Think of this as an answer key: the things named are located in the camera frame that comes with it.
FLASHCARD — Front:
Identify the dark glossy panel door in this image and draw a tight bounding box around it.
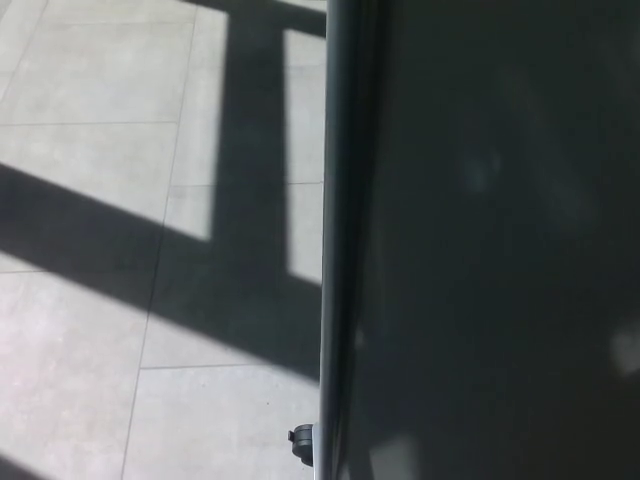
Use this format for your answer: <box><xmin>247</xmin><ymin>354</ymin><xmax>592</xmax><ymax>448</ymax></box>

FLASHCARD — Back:
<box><xmin>315</xmin><ymin>0</ymin><xmax>640</xmax><ymax>480</ymax></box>

